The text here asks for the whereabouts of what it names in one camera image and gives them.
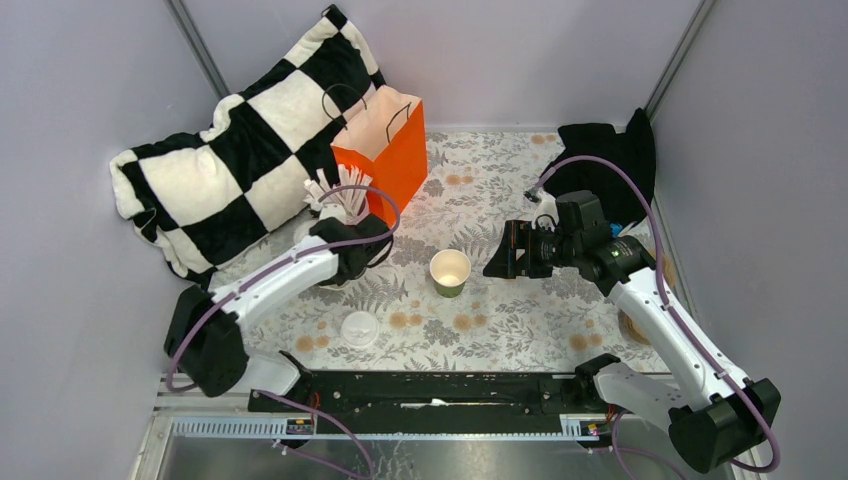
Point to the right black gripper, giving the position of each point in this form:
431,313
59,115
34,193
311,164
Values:
518,235

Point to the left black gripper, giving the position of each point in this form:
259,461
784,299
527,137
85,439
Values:
333,280

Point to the green paper cup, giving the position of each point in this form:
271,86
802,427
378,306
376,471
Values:
450,269

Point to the white plastic cup lid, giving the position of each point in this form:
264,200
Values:
359,329

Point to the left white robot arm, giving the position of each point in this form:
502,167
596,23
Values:
207,336

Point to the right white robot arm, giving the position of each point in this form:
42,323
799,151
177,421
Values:
715,412

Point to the pink straw holder cup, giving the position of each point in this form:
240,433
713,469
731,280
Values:
355,203

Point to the stack of white lids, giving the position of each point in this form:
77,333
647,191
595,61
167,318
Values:
302,231

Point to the floral tablecloth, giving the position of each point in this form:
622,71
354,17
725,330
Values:
475,183

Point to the orange paper bag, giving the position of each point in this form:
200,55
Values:
384,136

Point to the black white checkered pillow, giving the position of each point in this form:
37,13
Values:
204,199

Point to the black cloth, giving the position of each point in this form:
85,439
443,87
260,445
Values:
601,149

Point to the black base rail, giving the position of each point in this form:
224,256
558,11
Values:
382,402

